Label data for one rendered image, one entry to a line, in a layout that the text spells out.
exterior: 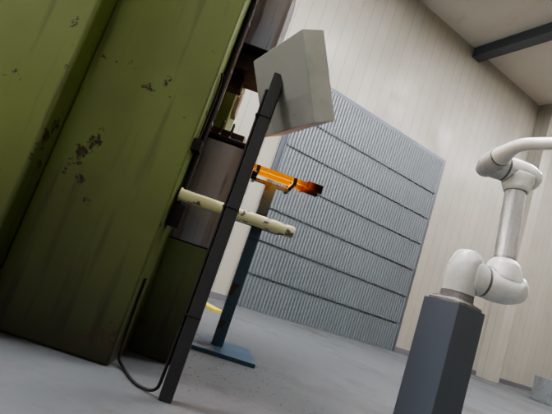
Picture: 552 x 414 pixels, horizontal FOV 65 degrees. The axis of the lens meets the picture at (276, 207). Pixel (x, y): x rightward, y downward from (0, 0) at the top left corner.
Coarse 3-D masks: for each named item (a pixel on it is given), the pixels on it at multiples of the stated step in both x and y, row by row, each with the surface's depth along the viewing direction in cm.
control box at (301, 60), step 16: (304, 32) 130; (320, 32) 133; (272, 48) 147; (288, 48) 138; (304, 48) 131; (320, 48) 133; (256, 64) 158; (272, 64) 148; (288, 64) 140; (304, 64) 132; (320, 64) 133; (256, 80) 160; (288, 80) 141; (304, 80) 134; (320, 80) 133; (288, 96) 143; (304, 96) 135; (320, 96) 134; (288, 112) 144; (304, 112) 136; (320, 112) 134; (272, 128) 156; (288, 128) 146; (304, 128) 148
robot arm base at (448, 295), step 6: (432, 294) 211; (438, 294) 216; (444, 294) 206; (450, 294) 204; (456, 294) 203; (462, 294) 202; (444, 300) 204; (450, 300) 202; (456, 300) 199; (462, 300) 202; (468, 300) 202; (468, 306) 201; (474, 306) 204
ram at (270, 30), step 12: (264, 0) 194; (276, 0) 195; (288, 0) 195; (264, 12) 193; (276, 12) 194; (288, 12) 196; (252, 24) 192; (264, 24) 193; (276, 24) 193; (288, 24) 220; (252, 36) 191; (264, 36) 192; (276, 36) 192; (252, 48) 194; (264, 48) 191
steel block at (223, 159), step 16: (208, 144) 184; (224, 144) 185; (208, 160) 183; (224, 160) 184; (192, 176) 182; (208, 176) 182; (224, 176) 183; (208, 192) 181; (224, 192) 182; (192, 208) 180; (192, 224) 179; (208, 224) 179; (192, 240) 178; (208, 240) 178
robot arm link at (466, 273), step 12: (456, 252) 213; (468, 252) 208; (456, 264) 207; (468, 264) 205; (480, 264) 206; (444, 276) 211; (456, 276) 205; (468, 276) 203; (480, 276) 204; (444, 288) 209; (456, 288) 204; (468, 288) 203; (480, 288) 204
